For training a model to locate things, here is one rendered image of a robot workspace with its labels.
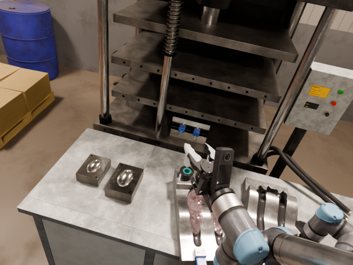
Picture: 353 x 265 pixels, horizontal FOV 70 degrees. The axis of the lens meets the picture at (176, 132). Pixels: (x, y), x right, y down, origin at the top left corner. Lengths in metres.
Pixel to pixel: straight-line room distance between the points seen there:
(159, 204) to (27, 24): 3.05
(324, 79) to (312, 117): 0.26
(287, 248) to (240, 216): 0.14
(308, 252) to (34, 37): 3.77
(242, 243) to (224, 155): 0.20
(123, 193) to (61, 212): 0.31
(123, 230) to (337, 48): 3.77
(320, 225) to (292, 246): 0.42
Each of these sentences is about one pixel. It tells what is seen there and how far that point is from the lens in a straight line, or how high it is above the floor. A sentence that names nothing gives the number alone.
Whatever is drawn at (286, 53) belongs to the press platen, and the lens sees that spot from 1.61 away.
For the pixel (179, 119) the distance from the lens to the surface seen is 1.79.
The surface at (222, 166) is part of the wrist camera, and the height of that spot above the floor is 1.51.
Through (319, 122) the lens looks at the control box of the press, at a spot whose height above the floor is 1.15.
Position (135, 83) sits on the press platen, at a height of 1.04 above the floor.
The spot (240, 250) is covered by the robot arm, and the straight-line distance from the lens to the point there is 0.61.
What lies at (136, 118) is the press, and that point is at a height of 0.79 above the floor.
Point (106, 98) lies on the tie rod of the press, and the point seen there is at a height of 1.00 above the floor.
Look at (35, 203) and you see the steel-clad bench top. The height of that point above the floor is 0.80.
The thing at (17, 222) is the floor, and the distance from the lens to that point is 2.46.
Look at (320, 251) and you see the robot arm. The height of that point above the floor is 1.49.
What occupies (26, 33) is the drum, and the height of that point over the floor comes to 0.71.
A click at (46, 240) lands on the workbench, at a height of 0.44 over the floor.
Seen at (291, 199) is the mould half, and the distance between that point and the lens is 1.54.
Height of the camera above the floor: 1.95
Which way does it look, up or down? 37 degrees down
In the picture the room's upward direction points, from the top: 11 degrees clockwise
